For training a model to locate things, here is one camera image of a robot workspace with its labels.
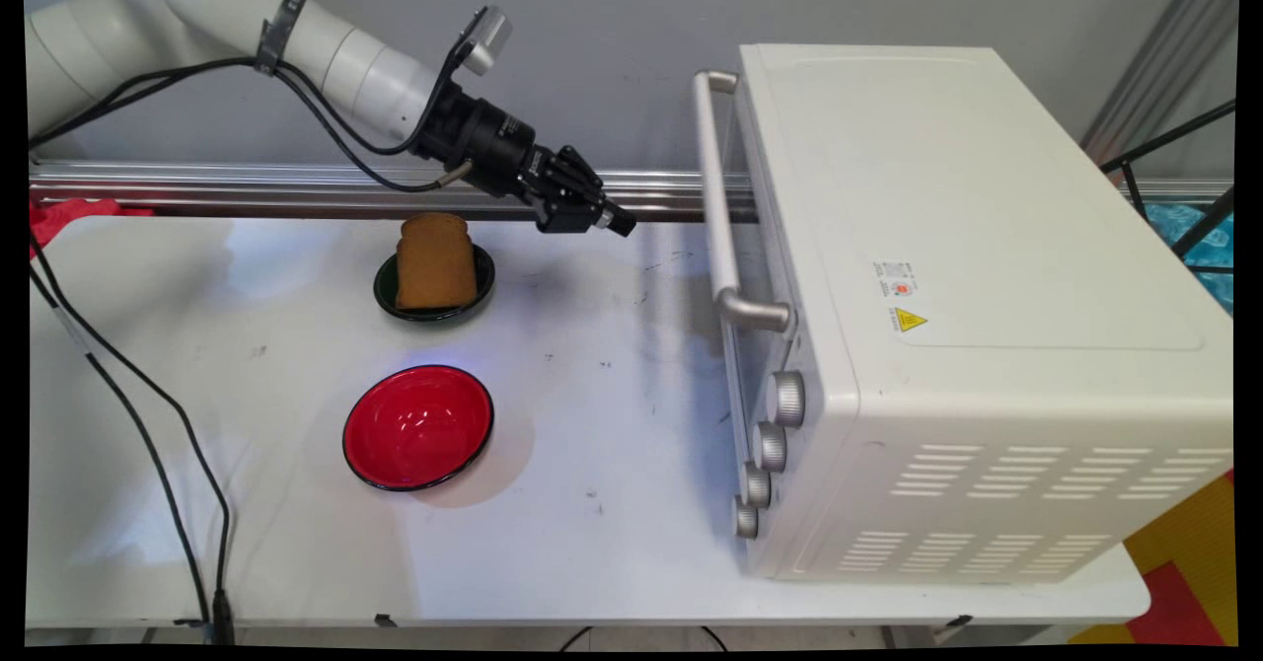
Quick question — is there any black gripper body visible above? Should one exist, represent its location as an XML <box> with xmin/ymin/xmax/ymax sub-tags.
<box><xmin>412</xmin><ymin>82</ymin><xmax>561</xmax><ymax>206</ymax></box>

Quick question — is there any yellow red floor mat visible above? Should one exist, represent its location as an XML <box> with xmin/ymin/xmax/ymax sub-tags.
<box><xmin>1069</xmin><ymin>472</ymin><xmax>1239</xmax><ymax>648</ymax></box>

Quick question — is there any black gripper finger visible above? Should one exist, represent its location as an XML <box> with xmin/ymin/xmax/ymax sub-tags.
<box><xmin>532</xmin><ymin>193</ymin><xmax>613</xmax><ymax>237</ymax></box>
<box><xmin>549</xmin><ymin>144</ymin><xmax>638</xmax><ymax>239</ymax></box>

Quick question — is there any silver aluminium post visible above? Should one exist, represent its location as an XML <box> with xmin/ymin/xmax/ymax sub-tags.
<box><xmin>1079</xmin><ymin>0</ymin><xmax>1240</xmax><ymax>167</ymax></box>

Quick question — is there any white printed label sticker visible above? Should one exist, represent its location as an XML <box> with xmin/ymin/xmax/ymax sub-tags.
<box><xmin>872</xmin><ymin>260</ymin><xmax>920</xmax><ymax>300</ymax></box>

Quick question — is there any black metal frame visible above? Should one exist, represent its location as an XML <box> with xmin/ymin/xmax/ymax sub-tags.
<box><xmin>1099</xmin><ymin>102</ymin><xmax>1237</xmax><ymax>279</ymax></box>

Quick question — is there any blue plastic wrap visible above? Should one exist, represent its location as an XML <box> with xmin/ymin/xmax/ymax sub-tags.
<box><xmin>1143</xmin><ymin>200</ymin><xmax>1235</xmax><ymax>319</ymax></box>

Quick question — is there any brown toast slice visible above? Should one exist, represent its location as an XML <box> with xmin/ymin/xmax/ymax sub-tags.
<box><xmin>396</xmin><ymin>211</ymin><xmax>480</xmax><ymax>311</ymax></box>

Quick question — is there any dark green small bowl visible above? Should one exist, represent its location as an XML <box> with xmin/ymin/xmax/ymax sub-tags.
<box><xmin>373</xmin><ymin>243</ymin><xmax>497</xmax><ymax>324</ymax></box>

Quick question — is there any white toaster oven body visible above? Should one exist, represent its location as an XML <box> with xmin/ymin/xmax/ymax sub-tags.
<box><xmin>730</xmin><ymin>44</ymin><xmax>1234</xmax><ymax>584</ymax></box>

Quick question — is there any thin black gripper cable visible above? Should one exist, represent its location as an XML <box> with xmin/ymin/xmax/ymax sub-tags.
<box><xmin>30</xmin><ymin>41</ymin><xmax>465</xmax><ymax>158</ymax></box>

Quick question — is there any red bowl black rim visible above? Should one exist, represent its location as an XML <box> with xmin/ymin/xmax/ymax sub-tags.
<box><xmin>341</xmin><ymin>364</ymin><xmax>495</xmax><ymax>492</ymax></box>

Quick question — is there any black cable strap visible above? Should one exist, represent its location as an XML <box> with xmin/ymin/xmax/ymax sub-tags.
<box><xmin>254</xmin><ymin>0</ymin><xmax>310</xmax><ymax>77</ymax></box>

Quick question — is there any red cloth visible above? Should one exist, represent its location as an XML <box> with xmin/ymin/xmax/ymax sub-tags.
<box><xmin>29</xmin><ymin>196</ymin><xmax>156</xmax><ymax>263</ymax></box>

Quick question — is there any aluminium rail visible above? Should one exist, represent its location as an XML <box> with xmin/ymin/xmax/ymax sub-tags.
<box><xmin>30</xmin><ymin>159</ymin><xmax>1234</xmax><ymax>224</ymax></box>

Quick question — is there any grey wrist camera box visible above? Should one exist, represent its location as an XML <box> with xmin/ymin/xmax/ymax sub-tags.
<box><xmin>449</xmin><ymin>5</ymin><xmax>515</xmax><ymax>79</ymax></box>

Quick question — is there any black cable under table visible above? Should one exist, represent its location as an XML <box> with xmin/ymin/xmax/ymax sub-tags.
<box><xmin>559</xmin><ymin>624</ymin><xmax>730</xmax><ymax>653</ymax></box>

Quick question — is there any glass oven door with handle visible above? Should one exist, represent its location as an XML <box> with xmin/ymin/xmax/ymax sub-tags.
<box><xmin>692</xmin><ymin>69</ymin><xmax>800</xmax><ymax>417</ymax></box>

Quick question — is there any black cable with plug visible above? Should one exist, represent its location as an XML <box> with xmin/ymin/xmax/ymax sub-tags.
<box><xmin>30</xmin><ymin>235</ymin><xmax>236</xmax><ymax>646</ymax></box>

